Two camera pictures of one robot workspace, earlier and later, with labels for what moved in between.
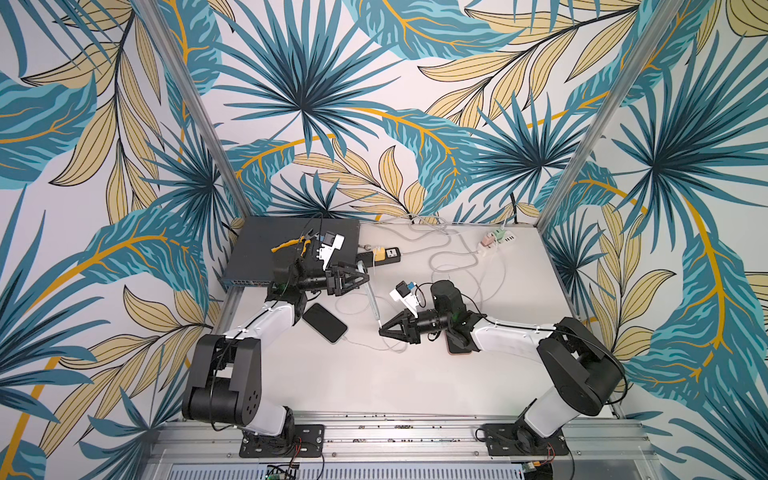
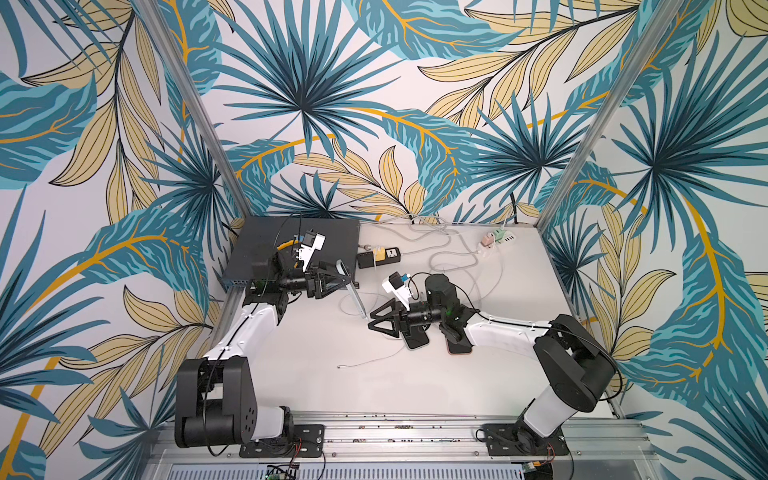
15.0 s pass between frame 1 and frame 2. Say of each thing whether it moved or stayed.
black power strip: stayed
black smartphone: moved
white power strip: stayed
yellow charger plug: stayed
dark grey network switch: stayed
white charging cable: moved
